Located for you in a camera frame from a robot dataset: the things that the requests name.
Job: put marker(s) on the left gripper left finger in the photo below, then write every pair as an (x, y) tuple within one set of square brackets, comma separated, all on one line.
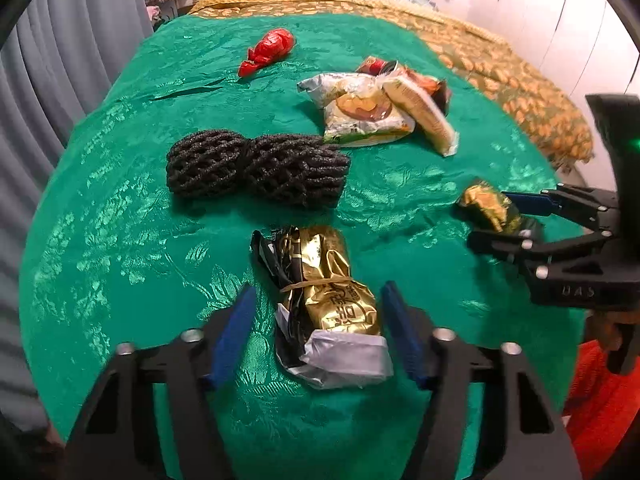
[(115, 435)]

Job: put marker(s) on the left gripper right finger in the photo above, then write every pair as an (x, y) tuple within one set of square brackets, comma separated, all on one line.
[(521, 435)]

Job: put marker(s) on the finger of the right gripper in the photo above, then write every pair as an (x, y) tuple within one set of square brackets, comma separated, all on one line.
[(528, 254), (571, 202)]

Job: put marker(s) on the small yellow black snack packet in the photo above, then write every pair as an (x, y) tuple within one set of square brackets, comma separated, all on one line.
[(489, 209)]

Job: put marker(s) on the long beige biscuit packet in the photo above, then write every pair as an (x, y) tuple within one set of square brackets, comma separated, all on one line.
[(418, 104)]

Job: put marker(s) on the gold silver foil bag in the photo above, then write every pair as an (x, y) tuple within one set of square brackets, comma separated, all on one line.
[(329, 331)]

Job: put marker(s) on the cookie snack bag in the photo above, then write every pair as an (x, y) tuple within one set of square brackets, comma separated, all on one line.
[(356, 110)]

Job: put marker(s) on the black foam fruit net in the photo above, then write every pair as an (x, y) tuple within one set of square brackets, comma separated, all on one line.
[(286, 169)]

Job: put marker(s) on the red plastic wrapper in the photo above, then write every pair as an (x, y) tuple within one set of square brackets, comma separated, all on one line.
[(272, 48)]

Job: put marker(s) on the red snack wrapper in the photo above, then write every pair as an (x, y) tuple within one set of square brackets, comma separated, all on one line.
[(434, 87)]

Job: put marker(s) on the person's right hand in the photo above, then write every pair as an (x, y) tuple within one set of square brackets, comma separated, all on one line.
[(603, 331)]

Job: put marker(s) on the orange garment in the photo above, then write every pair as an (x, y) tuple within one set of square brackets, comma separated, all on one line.
[(599, 408)]

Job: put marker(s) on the bed with orange quilt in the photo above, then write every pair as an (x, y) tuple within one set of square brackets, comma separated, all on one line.
[(486, 61)]

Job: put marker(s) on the white wardrobe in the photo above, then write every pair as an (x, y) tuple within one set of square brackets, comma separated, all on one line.
[(581, 45)]

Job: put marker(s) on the green floral tablecloth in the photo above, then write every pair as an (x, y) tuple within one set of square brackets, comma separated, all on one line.
[(113, 257)]

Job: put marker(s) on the blue-grey curtain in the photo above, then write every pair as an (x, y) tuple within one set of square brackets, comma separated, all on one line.
[(57, 65)]

